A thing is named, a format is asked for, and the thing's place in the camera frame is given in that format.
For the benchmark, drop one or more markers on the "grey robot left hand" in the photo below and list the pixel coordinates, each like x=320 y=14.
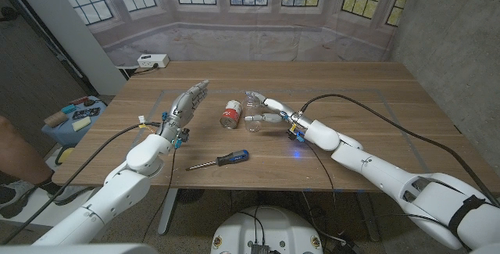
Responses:
x=181 y=109

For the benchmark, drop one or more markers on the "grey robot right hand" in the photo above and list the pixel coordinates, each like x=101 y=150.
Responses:
x=281 y=107

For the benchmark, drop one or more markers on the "clear plastic bottle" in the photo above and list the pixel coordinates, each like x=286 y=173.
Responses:
x=253 y=127

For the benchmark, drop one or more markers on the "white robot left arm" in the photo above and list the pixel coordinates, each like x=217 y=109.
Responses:
x=117 y=191

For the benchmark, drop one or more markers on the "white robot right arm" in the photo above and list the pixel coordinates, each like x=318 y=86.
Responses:
x=390 y=176

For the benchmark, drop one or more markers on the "red white soup can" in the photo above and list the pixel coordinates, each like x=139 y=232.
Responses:
x=231 y=114

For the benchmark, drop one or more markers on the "white power strip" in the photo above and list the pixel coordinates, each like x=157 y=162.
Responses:
x=153 y=60

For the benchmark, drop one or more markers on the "printed window backdrop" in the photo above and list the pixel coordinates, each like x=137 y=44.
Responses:
x=250 y=35

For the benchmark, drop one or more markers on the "black round floor object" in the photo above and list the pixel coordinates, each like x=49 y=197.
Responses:
x=190 y=196

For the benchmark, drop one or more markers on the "black patterned flat item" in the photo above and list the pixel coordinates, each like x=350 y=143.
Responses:
x=86 y=113

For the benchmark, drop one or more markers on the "yellow sponge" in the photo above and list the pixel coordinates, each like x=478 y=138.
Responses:
x=81 y=124

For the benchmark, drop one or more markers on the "grey metal table leg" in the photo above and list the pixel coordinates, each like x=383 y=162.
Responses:
x=369 y=219
x=168 y=211

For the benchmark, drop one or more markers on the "dark red flat item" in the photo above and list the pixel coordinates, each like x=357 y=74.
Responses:
x=79 y=100

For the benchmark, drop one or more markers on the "teal small block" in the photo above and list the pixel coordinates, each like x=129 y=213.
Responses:
x=68 y=109

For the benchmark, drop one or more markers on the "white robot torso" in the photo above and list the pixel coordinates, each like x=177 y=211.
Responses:
x=269 y=226

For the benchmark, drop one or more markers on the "blue stool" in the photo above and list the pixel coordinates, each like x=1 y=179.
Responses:
x=62 y=134

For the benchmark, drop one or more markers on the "yellow round floor object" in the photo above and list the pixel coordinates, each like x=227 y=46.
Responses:
x=65 y=155

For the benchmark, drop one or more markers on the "tan brush block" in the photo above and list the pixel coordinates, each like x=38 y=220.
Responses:
x=55 y=119

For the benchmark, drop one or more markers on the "grey black sneaker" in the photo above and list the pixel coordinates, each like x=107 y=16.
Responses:
x=68 y=193
x=17 y=199

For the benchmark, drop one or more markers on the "person's bare leg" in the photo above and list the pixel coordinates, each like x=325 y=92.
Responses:
x=19 y=152

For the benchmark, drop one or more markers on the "white floor mat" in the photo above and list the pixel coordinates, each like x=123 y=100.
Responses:
x=43 y=213

